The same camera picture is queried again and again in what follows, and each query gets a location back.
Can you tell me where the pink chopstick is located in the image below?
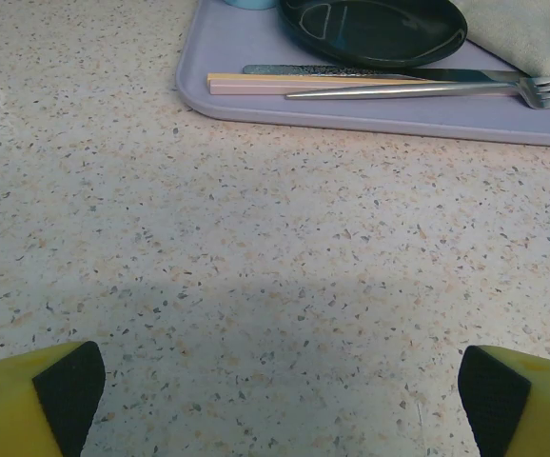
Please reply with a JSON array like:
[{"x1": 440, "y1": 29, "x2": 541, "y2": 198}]
[{"x1": 209, "y1": 79, "x2": 519, "y2": 99}]

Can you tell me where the grey folded cloth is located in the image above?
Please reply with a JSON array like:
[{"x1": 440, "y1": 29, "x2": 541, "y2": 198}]
[{"x1": 449, "y1": 0, "x2": 550, "y2": 80}]

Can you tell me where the silver fork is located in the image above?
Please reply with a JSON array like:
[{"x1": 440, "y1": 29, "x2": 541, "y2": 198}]
[{"x1": 284, "y1": 70, "x2": 550, "y2": 110}]

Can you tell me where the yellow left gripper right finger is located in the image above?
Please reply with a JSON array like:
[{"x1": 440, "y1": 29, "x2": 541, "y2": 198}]
[{"x1": 458, "y1": 345, "x2": 550, "y2": 457}]

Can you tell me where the black round plate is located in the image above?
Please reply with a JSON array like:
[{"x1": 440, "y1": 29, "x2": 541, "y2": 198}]
[{"x1": 277, "y1": 0, "x2": 469, "y2": 69}]

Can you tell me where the light blue mug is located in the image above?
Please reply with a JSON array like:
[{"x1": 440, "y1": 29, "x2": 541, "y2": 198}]
[{"x1": 222, "y1": 0, "x2": 279, "y2": 11}]

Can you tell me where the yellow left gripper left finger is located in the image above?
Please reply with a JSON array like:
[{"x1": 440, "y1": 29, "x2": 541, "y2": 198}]
[{"x1": 0, "y1": 340, "x2": 107, "y2": 457}]

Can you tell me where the lilac serving tray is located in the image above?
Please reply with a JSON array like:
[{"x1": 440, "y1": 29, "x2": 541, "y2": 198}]
[{"x1": 175, "y1": 0, "x2": 550, "y2": 149}]

